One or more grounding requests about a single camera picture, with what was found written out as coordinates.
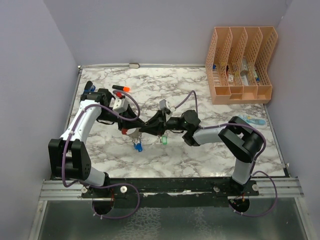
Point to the white table edge clip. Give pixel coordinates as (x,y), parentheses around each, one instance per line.
(134,65)

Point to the green tag key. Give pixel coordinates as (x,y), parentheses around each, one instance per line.
(163,139)

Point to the peach plastic file organizer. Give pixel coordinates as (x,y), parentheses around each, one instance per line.
(237,62)

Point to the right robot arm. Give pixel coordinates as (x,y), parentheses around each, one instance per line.
(244,141)

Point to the orange black highlighter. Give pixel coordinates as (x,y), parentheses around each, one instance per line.
(121,88)

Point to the blue tag key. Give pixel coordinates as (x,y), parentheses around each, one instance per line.
(138,146)

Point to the light blue packaged item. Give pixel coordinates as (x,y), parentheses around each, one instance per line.
(255,122)

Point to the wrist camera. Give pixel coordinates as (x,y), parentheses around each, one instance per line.
(166,108)
(120,105)

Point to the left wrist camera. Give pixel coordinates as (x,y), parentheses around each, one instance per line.
(120,105)

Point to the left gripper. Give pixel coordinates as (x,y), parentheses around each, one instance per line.
(129,115)

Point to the blue stapler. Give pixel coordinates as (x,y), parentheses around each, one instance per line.
(89,88)

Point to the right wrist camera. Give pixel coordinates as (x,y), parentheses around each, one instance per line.
(166,108)

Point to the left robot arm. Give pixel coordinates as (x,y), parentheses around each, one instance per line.
(69,158)

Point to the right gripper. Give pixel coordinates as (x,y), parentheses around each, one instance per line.
(157,125)

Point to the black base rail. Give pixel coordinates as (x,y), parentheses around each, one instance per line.
(172,192)

